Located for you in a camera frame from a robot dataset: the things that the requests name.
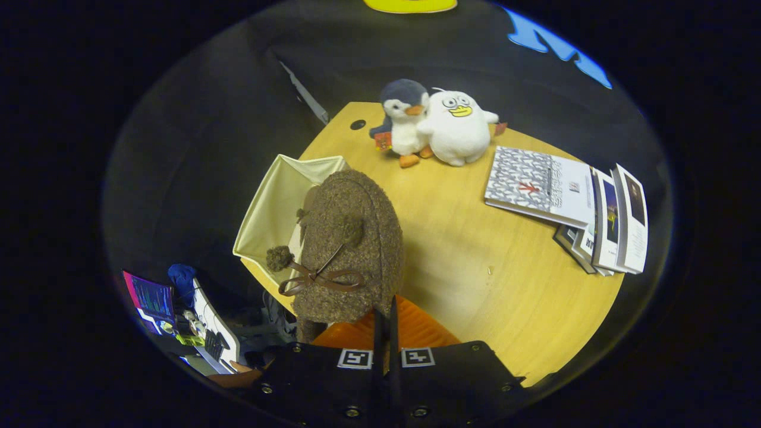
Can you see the dark grey book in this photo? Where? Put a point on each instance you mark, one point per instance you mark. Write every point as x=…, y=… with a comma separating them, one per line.
x=571, y=241

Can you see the white booklet dark photo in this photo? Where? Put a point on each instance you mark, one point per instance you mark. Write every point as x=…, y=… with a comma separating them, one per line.
x=633, y=244

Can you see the beige fabric storage box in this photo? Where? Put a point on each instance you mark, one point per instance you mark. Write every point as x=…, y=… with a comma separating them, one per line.
x=267, y=214

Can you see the patterned cover book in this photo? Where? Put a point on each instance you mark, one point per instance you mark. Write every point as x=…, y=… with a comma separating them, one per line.
x=523, y=178

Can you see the yellow green small object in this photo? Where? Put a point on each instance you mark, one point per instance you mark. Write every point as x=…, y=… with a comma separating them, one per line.
x=189, y=340

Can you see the white duck plush toy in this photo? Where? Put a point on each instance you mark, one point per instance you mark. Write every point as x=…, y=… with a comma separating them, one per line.
x=458, y=139

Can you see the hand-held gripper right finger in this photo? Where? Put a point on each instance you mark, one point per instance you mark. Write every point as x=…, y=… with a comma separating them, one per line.
x=452, y=386

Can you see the blue cloth object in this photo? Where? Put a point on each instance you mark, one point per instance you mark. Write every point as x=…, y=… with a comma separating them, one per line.
x=181, y=276

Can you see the grey penguin plush toy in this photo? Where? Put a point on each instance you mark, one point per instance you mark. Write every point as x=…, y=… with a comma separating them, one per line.
x=407, y=134

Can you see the white side table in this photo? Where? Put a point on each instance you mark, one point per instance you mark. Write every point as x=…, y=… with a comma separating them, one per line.
x=205, y=309

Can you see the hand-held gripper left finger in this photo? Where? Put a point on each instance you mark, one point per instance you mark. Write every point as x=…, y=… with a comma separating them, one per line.
x=327, y=386

